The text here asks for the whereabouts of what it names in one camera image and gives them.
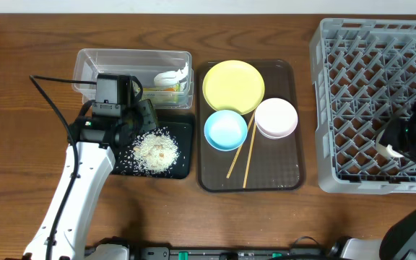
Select white green cup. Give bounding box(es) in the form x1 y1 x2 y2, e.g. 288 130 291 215
376 130 403 158

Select grey dishwasher rack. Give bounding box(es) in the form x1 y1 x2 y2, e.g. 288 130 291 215
309 18 416 194

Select brown serving tray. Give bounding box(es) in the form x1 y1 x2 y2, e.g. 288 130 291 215
196 61 306 193

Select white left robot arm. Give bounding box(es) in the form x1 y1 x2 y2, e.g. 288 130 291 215
22 99 158 259

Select black tray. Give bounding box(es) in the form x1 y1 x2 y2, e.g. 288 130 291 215
112 115 194 179

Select clear plastic bin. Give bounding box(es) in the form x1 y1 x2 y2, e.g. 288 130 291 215
72 48 194 109

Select yellow plate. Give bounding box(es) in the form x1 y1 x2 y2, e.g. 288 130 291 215
202 60 265 115

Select right wooden chopstick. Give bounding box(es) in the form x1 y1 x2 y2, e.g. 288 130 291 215
243 123 256 189

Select blue bowl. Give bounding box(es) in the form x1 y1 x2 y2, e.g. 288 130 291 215
204 110 248 152

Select white tissue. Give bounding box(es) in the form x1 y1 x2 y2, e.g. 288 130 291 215
154 63 189 87

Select wooden chopstick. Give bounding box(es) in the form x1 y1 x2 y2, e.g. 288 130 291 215
243 123 256 189
226 110 256 179

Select pink bowl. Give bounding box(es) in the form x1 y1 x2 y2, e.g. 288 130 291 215
255 97 298 139

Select pandan cake wrapper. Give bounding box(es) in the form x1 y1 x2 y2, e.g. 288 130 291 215
142 84 184 105

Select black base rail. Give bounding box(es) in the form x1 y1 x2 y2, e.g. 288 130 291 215
84 237 341 260

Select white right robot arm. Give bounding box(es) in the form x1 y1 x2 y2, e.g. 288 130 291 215
329 101 416 260

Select left wooden chopstick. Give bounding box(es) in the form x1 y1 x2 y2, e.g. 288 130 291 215
226 110 256 179

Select rice leftovers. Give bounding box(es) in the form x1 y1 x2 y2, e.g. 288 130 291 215
117 127 180 176

